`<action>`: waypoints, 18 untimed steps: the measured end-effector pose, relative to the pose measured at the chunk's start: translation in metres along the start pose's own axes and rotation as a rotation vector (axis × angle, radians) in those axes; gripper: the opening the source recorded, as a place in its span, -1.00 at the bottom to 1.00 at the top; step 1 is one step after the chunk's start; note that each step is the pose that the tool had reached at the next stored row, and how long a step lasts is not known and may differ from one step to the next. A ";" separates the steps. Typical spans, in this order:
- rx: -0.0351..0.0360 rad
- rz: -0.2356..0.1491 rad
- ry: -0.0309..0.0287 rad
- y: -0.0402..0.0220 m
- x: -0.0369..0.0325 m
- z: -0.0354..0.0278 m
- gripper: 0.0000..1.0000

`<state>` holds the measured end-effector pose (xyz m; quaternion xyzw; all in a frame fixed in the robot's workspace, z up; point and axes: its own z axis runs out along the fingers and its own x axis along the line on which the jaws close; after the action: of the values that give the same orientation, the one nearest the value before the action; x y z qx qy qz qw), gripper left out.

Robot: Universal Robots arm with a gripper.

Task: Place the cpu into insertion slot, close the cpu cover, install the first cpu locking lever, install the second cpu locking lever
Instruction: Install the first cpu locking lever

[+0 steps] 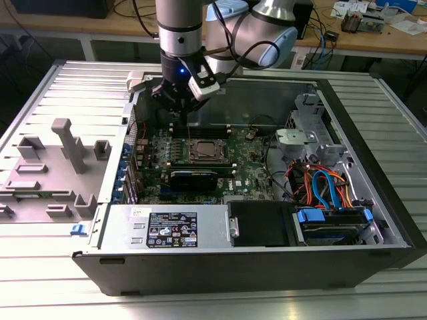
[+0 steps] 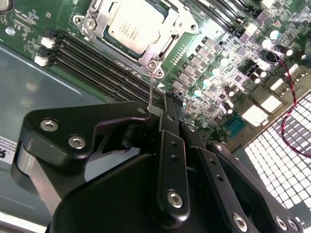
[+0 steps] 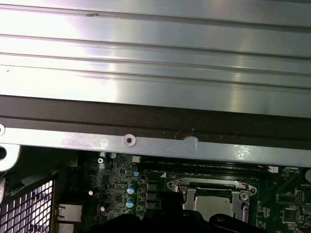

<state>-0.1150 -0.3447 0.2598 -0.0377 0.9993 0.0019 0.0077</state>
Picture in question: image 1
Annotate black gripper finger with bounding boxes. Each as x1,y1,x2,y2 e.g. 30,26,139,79
151,84,187,119
184,98,210,119

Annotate silver CPU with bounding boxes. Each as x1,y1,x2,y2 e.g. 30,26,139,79
196,141,218,157

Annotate metal socket cover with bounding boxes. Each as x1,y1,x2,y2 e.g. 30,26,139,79
189,139,230,163

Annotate black RAM slot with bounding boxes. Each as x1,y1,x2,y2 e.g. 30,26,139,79
169,129,232,135
169,123,232,129
169,132,233,139
169,126,232,131

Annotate CPU socket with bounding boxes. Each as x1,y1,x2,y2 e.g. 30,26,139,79
187,138,232,164

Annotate grey case release latch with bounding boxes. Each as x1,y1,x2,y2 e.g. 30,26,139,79
126,71,147,93

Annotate black graphics card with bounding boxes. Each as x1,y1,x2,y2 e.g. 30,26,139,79
168,169,220,193

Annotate green motherboard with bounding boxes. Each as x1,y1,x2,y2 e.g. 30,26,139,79
135,125,278,205

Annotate wooden desk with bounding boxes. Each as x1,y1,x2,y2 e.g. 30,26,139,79
0,0,427,63

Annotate silver metal drive cage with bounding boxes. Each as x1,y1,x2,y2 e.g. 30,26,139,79
275,93,348,159

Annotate black computer box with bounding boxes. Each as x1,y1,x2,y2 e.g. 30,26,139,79
13,0,116,19

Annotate silver power supply unit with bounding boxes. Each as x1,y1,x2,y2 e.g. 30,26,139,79
88,203,232,251

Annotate black upright box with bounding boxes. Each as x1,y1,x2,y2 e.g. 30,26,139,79
293,0,315,41

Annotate grey parts rack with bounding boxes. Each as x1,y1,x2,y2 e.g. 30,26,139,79
0,118,113,225

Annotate hard disk in blue carrier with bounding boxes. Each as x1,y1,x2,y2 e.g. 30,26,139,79
292,206,374,247

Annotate black PC case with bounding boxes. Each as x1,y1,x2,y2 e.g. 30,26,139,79
71,68,427,297

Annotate copper coil transformer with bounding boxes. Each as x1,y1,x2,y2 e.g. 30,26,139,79
340,9,364,34

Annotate white printed paper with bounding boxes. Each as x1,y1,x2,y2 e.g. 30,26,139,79
332,0,378,19

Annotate grey electronic device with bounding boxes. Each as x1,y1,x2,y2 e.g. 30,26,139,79
362,11,391,34

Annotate white paper sheet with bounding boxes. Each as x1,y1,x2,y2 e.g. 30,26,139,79
389,19,427,37

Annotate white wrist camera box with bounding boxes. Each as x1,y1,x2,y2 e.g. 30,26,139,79
187,59,222,101

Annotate thin red wire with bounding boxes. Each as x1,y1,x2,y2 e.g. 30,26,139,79
135,120,148,143

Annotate thin black wire loop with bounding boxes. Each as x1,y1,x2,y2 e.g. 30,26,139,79
248,114,273,130

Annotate orange wire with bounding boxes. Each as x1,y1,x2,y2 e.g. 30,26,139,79
287,161,316,204
343,178,358,209

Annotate blue cable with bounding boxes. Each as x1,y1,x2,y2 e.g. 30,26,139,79
313,25,331,71

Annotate blue wire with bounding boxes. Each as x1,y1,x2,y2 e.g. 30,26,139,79
312,169,343,211

